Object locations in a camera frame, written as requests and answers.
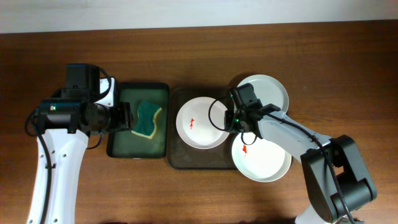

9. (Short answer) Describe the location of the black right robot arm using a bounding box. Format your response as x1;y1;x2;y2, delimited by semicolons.
224;103;377;223

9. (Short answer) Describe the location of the white plate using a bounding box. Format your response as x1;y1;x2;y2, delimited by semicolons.
238;74;289;113
175;96;229;149
231;133;292;182

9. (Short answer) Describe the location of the green and yellow sponge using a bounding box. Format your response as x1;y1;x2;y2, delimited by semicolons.
131;101;162;139

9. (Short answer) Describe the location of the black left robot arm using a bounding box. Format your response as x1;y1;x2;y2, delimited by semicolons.
27;88;134;223

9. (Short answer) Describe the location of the small black water tray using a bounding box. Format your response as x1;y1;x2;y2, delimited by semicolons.
106;83;169;159

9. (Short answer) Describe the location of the large brown tray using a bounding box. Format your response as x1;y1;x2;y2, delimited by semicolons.
166;86;239;170

